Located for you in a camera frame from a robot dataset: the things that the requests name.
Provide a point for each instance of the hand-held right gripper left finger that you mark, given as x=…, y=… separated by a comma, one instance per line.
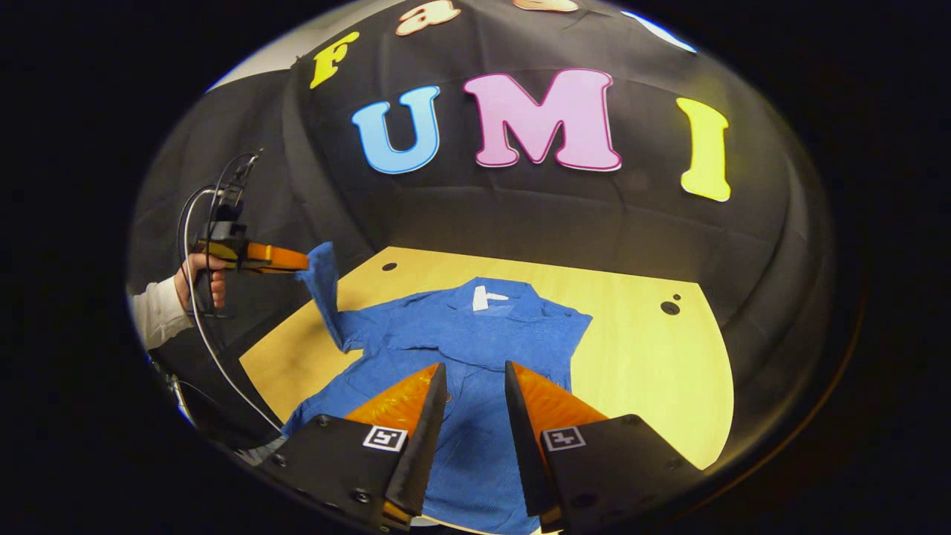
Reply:
x=427, y=446

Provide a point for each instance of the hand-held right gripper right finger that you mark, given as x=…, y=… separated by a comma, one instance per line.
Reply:
x=524, y=453

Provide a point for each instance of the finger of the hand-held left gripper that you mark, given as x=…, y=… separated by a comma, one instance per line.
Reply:
x=275, y=258

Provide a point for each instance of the large black table grommet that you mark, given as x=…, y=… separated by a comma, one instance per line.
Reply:
x=670, y=307

